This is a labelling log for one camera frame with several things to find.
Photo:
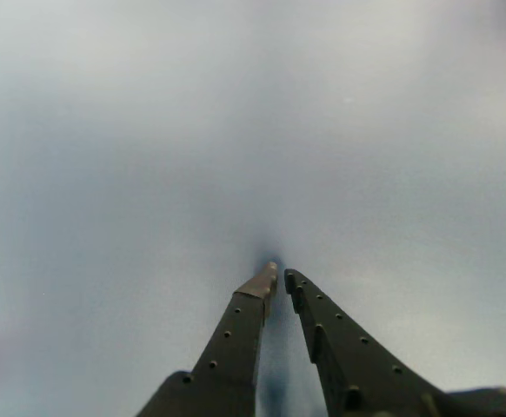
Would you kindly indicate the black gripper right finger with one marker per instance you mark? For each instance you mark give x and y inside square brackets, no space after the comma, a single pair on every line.
[348,369]

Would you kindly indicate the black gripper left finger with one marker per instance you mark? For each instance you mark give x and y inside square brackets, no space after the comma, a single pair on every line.
[231,347]

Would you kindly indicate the blue grey table mat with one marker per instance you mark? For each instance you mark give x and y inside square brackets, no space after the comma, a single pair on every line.
[148,130]

